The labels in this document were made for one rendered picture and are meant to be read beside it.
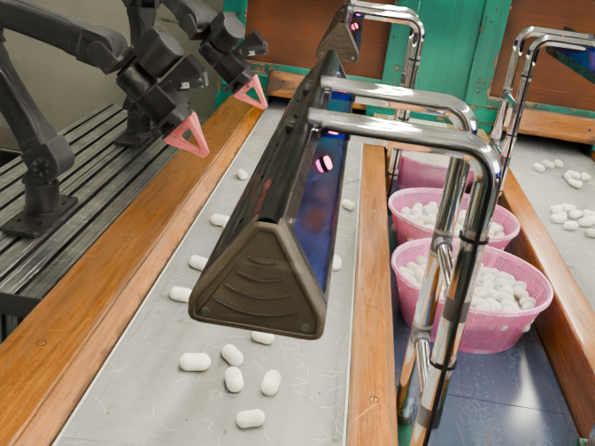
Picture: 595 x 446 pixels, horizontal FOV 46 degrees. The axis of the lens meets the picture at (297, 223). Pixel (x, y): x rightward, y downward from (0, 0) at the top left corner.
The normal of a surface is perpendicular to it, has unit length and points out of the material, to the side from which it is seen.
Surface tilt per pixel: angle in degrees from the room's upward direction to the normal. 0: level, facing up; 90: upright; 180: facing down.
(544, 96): 89
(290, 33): 90
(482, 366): 0
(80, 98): 90
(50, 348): 0
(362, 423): 0
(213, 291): 90
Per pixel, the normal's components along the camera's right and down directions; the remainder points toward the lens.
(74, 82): -0.11, 0.37
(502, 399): 0.13, -0.91
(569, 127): -0.05, -0.03
